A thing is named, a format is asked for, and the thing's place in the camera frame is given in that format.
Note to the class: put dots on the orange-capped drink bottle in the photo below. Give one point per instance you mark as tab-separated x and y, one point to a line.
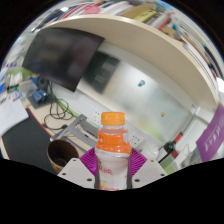
112	156

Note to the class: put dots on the black computer monitor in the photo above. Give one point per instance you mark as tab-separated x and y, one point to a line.
63	55

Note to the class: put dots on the purple hanging banner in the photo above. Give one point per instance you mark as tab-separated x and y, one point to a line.
211	136

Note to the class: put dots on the red floral paper cup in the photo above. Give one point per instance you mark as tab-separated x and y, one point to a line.
61	153

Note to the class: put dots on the white open notebook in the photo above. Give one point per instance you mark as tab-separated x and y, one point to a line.
11	115

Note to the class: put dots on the white ceramic jar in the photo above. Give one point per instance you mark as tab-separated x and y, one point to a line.
150	150

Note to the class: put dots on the white wall socket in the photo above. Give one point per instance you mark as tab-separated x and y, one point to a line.
136	138
96	117

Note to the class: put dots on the small blue gadget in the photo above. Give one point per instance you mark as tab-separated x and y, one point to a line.
40	95

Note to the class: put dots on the small yellow glass sticker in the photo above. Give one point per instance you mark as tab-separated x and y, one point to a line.
163	114

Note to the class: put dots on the blue glass sticker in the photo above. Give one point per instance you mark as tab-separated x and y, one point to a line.
141	83

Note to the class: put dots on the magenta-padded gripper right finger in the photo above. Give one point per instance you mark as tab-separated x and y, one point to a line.
150	171

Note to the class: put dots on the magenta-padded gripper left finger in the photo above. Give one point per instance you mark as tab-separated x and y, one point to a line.
76	171

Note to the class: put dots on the black desk mat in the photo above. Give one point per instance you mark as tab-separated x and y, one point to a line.
26	143

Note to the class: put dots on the dark wine bottle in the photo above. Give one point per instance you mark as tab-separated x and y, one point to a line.
169	148

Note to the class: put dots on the grey metal laptop stand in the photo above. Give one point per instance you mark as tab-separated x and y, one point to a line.
78	131

